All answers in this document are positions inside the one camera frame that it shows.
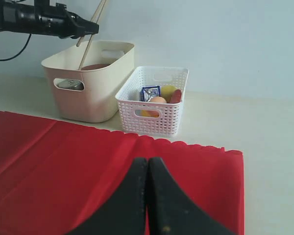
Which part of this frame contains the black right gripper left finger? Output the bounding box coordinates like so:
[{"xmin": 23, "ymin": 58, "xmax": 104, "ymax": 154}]
[{"xmin": 68, "ymin": 158, "xmax": 147, "ymax": 235}]

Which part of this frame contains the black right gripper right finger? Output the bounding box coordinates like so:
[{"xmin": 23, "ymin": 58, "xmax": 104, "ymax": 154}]
[{"xmin": 147, "ymin": 157, "xmax": 233, "ymax": 235}]

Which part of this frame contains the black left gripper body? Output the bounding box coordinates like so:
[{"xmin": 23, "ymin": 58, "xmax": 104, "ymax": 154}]
[{"xmin": 1, "ymin": 0, "xmax": 76, "ymax": 39}]

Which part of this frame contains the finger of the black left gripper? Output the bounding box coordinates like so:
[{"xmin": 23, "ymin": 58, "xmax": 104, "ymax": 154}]
[{"xmin": 73, "ymin": 17, "xmax": 99, "ymax": 38}]

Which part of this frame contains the wooden chopstick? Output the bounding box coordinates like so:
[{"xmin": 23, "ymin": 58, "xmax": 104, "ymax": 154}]
[
  {"xmin": 78, "ymin": 0, "xmax": 107, "ymax": 70},
  {"xmin": 76, "ymin": 0, "xmax": 111, "ymax": 47}
]

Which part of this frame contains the brown clay plate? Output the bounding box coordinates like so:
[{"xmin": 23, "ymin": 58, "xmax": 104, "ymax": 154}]
[{"xmin": 81, "ymin": 64, "xmax": 110, "ymax": 71}]

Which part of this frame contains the stainless steel cup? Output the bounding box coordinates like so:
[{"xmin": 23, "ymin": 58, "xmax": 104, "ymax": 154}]
[{"xmin": 57, "ymin": 79, "xmax": 84, "ymax": 91}]

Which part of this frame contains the red scalloped cloth mat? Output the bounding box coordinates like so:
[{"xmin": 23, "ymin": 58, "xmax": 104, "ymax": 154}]
[{"xmin": 0, "ymin": 112, "xmax": 245, "ymax": 235}]

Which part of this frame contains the blue white milk carton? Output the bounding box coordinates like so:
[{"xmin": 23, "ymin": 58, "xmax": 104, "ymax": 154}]
[{"xmin": 140, "ymin": 86, "xmax": 161, "ymax": 102}]

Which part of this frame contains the yellow cheese wedge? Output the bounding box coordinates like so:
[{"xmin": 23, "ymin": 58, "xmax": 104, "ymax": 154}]
[{"xmin": 141, "ymin": 110, "xmax": 159, "ymax": 118}]

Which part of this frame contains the brown egg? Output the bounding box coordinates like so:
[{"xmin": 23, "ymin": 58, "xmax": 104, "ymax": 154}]
[{"xmin": 150, "ymin": 96, "xmax": 167, "ymax": 103}]

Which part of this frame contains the yellow lemon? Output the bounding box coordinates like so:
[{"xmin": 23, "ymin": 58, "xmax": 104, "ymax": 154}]
[{"xmin": 161, "ymin": 85, "xmax": 177, "ymax": 102}]

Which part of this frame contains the red sausage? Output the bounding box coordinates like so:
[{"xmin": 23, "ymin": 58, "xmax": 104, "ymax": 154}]
[{"xmin": 170, "ymin": 89, "xmax": 182, "ymax": 104}]

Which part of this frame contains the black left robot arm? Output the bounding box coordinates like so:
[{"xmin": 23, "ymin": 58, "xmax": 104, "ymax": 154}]
[{"xmin": 0, "ymin": 0, "xmax": 99, "ymax": 39}]

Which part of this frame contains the cream plastic storage bin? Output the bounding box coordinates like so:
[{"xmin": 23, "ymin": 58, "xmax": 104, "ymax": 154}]
[{"xmin": 41, "ymin": 40, "xmax": 135, "ymax": 123}]

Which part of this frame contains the white perforated plastic basket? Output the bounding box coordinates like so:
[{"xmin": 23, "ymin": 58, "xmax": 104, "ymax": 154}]
[{"xmin": 115, "ymin": 66, "xmax": 189, "ymax": 138}]

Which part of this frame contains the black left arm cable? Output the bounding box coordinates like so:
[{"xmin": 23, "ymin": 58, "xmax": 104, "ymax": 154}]
[{"xmin": 0, "ymin": 33, "xmax": 32, "ymax": 62}]

